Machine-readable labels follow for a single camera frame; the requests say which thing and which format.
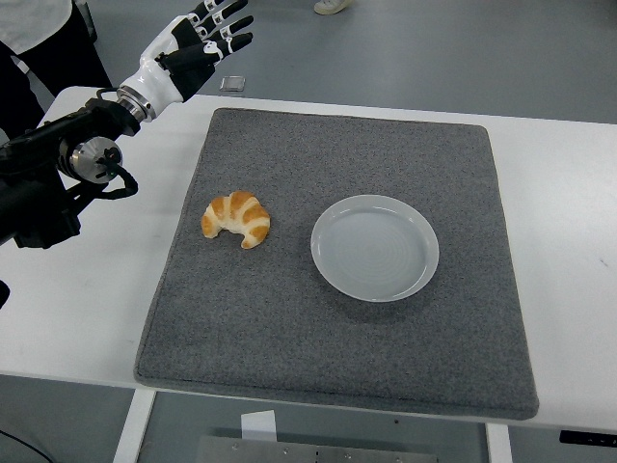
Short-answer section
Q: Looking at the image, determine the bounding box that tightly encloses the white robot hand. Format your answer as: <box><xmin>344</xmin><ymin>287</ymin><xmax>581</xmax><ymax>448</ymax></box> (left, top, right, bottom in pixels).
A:
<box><xmin>117</xmin><ymin>0</ymin><xmax>255</xmax><ymax>105</ymax></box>

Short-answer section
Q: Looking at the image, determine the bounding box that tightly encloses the golden croissant bread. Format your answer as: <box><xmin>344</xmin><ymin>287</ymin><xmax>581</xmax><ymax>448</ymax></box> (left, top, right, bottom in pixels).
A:
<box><xmin>201</xmin><ymin>190</ymin><xmax>272</xmax><ymax>250</ymax></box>

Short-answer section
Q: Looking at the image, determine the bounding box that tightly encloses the light grey round plate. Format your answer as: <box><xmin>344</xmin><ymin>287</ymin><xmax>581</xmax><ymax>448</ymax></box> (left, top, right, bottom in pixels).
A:
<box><xmin>309</xmin><ymin>194</ymin><xmax>441</xmax><ymax>304</ymax></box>

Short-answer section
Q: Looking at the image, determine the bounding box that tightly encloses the person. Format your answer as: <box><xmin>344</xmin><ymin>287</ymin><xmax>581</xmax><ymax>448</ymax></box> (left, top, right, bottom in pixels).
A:
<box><xmin>0</xmin><ymin>0</ymin><xmax>115</xmax><ymax>141</ymax></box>

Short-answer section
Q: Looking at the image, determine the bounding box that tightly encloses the person's white shoe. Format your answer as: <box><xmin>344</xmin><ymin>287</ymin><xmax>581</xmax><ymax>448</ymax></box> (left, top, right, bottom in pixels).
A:
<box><xmin>312</xmin><ymin>0</ymin><xmax>353</xmax><ymax>14</ymax></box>

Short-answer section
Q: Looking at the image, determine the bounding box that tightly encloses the grey felt mat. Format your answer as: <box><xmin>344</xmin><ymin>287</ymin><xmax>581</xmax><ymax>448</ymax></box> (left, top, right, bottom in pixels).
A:
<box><xmin>133</xmin><ymin>107</ymin><xmax>540</xmax><ymax>421</ymax></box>

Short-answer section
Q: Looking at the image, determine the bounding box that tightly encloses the white table leg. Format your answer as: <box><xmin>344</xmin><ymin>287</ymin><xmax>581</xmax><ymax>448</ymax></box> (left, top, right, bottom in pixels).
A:
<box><xmin>484</xmin><ymin>422</ymin><xmax>513</xmax><ymax>463</ymax></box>
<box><xmin>111</xmin><ymin>389</ymin><xmax>158</xmax><ymax>463</ymax></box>

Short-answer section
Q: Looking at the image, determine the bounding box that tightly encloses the black table control panel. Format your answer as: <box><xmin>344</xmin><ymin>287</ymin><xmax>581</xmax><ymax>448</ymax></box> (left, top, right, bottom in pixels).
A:
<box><xmin>558</xmin><ymin>428</ymin><xmax>617</xmax><ymax>445</ymax></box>

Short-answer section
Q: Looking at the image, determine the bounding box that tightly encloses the thin black floor cable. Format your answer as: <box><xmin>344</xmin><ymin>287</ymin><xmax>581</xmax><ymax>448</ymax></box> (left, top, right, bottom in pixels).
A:
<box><xmin>0</xmin><ymin>426</ymin><xmax>52</xmax><ymax>463</ymax></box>

